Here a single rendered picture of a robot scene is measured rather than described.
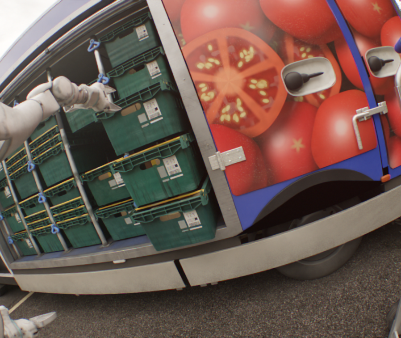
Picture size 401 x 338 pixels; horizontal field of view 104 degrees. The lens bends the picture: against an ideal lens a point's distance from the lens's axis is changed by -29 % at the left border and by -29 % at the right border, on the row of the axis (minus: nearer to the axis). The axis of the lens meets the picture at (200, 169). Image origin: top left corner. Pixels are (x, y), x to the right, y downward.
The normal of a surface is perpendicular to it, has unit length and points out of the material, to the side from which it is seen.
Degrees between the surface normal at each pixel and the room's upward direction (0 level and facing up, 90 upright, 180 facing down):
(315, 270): 70
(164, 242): 99
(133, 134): 93
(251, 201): 90
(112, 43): 94
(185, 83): 90
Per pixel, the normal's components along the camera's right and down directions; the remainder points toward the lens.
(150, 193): -0.08, 0.34
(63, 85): 0.93, -0.29
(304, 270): -0.08, -0.11
